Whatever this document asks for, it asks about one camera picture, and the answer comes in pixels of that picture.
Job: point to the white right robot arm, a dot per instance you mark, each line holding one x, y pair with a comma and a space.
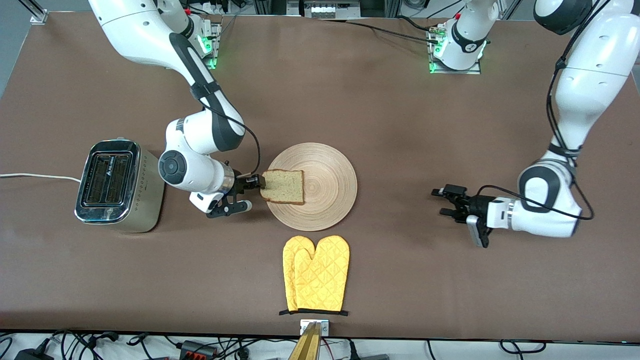
140, 35

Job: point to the black red connector box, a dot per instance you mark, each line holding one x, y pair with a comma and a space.
197, 349

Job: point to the round wooden plate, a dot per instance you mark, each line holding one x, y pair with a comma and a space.
325, 190

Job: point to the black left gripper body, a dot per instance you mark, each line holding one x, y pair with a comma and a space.
475, 204

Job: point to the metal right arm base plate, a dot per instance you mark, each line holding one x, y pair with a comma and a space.
216, 40

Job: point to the dark aluminium frame post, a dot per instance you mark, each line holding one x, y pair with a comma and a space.
270, 6

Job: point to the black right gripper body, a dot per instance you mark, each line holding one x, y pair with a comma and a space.
245, 184

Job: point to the silver metal camera bracket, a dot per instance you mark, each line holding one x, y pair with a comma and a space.
325, 327

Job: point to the silver beige two-slot toaster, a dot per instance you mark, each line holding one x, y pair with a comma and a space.
145, 195

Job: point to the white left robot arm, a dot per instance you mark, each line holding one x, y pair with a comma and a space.
590, 75

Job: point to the silver aluminium frame strut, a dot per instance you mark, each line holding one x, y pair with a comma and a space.
510, 9

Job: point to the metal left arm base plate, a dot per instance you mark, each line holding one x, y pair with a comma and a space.
455, 72

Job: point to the black power adapter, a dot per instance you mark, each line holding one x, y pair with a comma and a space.
32, 355

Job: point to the black plug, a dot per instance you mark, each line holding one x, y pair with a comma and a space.
367, 356

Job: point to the yellow quilted oven mitt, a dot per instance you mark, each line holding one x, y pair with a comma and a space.
322, 275
289, 270

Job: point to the brown bread slice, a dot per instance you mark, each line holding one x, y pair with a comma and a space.
285, 186

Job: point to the grey power strip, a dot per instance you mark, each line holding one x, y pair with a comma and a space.
330, 10

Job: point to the yellow wooden camera beam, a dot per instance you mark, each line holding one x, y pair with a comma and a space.
306, 347

